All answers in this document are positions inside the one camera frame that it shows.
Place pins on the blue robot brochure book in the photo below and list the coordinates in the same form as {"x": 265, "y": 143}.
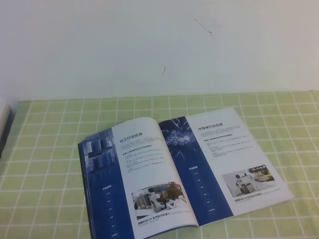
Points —
{"x": 143, "y": 178}

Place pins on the green checked tablecloth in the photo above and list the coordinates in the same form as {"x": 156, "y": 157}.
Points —
{"x": 41, "y": 188}

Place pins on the white box at left edge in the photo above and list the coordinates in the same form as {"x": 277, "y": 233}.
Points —
{"x": 5, "y": 122}

